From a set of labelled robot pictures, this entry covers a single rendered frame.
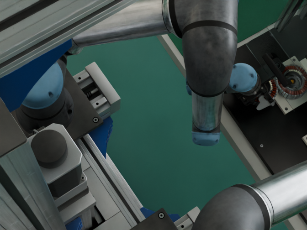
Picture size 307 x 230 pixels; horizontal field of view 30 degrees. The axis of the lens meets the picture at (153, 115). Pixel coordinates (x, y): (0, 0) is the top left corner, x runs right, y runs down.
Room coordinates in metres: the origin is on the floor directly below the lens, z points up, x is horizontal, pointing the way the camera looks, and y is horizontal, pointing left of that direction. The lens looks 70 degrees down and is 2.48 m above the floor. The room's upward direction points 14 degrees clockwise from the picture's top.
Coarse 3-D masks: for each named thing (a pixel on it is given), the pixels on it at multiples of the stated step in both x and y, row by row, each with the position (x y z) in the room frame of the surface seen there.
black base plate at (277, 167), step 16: (240, 48) 0.92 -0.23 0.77; (256, 64) 0.88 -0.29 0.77; (224, 96) 0.74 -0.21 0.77; (240, 112) 0.70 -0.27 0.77; (256, 112) 0.71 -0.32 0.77; (272, 112) 0.72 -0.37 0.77; (288, 112) 0.74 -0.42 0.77; (304, 112) 0.75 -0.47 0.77; (240, 128) 0.65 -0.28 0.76; (256, 128) 0.66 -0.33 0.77; (272, 128) 0.67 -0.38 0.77; (288, 128) 0.68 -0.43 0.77; (304, 128) 0.70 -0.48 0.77; (256, 144) 0.60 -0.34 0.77; (272, 144) 0.62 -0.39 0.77; (288, 144) 0.63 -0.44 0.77; (304, 144) 0.64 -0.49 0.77; (272, 160) 0.56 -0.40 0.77; (288, 160) 0.58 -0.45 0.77; (304, 160) 0.59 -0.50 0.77
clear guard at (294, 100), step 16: (288, 16) 0.90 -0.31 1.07; (304, 16) 0.91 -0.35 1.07; (272, 32) 0.84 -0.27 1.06; (288, 32) 0.85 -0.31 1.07; (304, 32) 0.86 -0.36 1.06; (256, 48) 0.80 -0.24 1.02; (272, 48) 0.80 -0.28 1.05; (288, 48) 0.80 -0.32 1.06; (304, 48) 0.81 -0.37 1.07; (288, 64) 0.75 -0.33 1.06; (304, 64) 0.76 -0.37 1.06; (272, 80) 0.72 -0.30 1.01; (304, 80) 0.71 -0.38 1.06; (288, 96) 0.68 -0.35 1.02; (304, 96) 0.68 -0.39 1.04
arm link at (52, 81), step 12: (60, 60) 0.53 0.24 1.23; (48, 72) 0.48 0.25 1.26; (60, 72) 0.49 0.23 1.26; (36, 84) 0.44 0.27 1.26; (48, 84) 0.45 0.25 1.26; (60, 84) 0.46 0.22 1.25; (36, 96) 0.42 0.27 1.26; (48, 96) 0.43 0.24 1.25; (60, 96) 0.45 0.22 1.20; (24, 108) 0.41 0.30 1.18; (36, 108) 0.40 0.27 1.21; (48, 108) 0.42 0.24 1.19; (60, 108) 0.44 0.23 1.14
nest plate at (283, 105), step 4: (264, 84) 0.81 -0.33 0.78; (276, 96) 0.78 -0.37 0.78; (280, 96) 0.78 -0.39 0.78; (276, 100) 0.76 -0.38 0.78; (280, 100) 0.77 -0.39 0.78; (284, 100) 0.77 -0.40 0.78; (280, 104) 0.75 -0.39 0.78; (284, 104) 0.76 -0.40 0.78; (288, 104) 0.76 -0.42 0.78; (280, 108) 0.74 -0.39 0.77; (284, 108) 0.74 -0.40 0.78; (288, 108) 0.75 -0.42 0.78; (284, 112) 0.73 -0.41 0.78
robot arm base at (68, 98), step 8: (64, 88) 0.52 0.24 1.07; (64, 104) 0.46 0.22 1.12; (72, 104) 0.49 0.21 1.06; (16, 112) 0.43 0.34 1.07; (64, 112) 0.45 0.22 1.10; (72, 112) 0.47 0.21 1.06; (24, 120) 0.41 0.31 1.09; (32, 120) 0.40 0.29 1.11; (40, 120) 0.41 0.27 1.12; (48, 120) 0.41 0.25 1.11; (56, 120) 0.42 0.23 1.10; (64, 120) 0.43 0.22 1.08; (24, 128) 0.40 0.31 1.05; (32, 128) 0.40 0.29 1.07
